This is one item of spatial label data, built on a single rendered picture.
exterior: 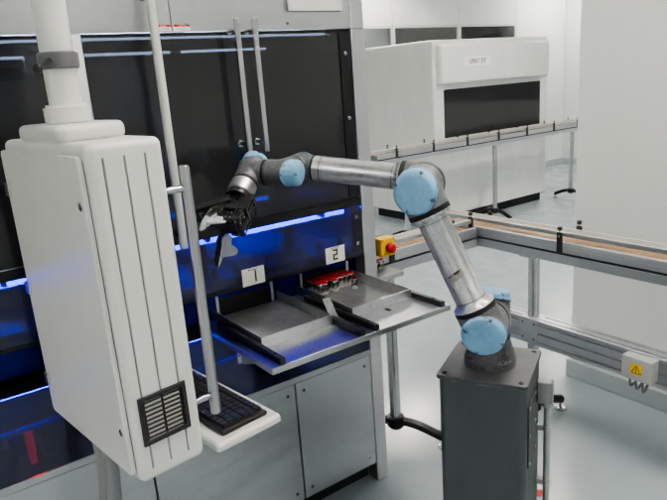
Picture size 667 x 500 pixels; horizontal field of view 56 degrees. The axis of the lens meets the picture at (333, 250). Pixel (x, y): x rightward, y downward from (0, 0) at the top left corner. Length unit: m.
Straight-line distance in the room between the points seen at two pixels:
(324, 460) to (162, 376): 1.24
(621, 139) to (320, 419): 1.86
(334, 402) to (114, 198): 1.43
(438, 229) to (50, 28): 1.01
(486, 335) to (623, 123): 1.73
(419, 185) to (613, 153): 1.75
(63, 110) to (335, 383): 1.45
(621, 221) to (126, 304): 2.47
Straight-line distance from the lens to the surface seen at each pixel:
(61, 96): 1.52
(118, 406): 1.46
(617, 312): 3.42
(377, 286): 2.35
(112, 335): 1.40
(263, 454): 2.40
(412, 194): 1.63
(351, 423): 2.59
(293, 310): 2.18
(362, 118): 2.32
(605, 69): 3.26
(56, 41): 1.53
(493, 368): 1.90
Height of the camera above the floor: 1.64
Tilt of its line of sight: 15 degrees down
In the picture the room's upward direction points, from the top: 4 degrees counter-clockwise
